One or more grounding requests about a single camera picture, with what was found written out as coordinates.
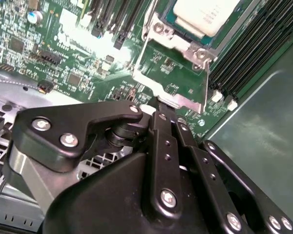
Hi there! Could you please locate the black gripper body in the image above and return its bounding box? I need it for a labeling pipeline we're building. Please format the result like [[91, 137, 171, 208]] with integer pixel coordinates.
[[42, 151, 226, 234]]

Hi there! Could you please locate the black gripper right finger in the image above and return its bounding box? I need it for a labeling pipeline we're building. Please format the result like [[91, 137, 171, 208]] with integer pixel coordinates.
[[175, 116, 293, 234]]

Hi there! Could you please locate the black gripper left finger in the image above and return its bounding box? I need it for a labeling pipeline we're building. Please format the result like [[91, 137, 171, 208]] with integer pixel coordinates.
[[11, 96, 186, 221]]

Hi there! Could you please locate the metal socket cover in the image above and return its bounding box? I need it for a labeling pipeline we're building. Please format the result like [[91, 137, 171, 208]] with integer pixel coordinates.
[[132, 34, 217, 115]]

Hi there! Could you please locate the silver CPU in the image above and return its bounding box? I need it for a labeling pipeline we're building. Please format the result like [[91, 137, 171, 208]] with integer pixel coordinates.
[[161, 0, 244, 47]]

